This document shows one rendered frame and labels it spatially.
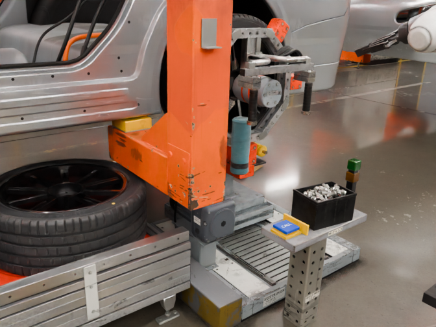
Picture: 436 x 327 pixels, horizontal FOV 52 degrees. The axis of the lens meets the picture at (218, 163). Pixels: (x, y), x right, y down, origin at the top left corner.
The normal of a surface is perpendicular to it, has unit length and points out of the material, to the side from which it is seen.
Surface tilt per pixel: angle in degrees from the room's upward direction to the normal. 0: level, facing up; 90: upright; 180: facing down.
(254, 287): 0
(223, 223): 90
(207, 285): 0
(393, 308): 0
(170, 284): 90
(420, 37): 104
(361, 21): 87
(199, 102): 90
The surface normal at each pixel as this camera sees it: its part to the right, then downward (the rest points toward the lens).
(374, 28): -0.73, 0.20
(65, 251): 0.28, 0.34
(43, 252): 0.07, 0.35
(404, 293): 0.04, -0.94
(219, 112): 0.61, 0.29
